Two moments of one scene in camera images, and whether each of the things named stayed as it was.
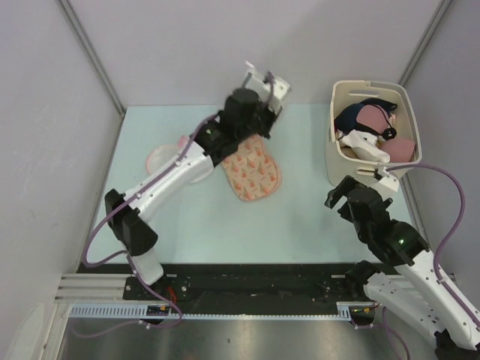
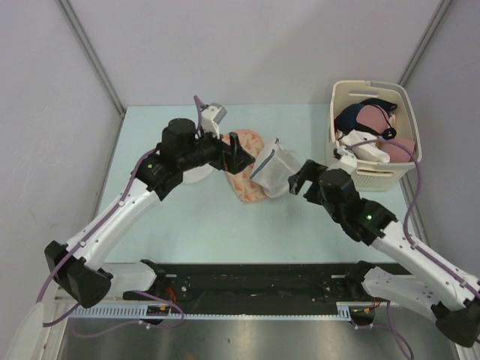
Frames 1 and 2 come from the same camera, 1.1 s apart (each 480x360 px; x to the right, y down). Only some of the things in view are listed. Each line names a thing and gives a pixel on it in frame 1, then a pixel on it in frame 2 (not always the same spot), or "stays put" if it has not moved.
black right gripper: x=334 y=195 -> x=308 y=172
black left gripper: x=271 y=118 -> x=232 y=157
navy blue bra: x=346 y=118 stays put
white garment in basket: x=364 y=145 stays put
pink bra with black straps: x=377 y=119 stays put
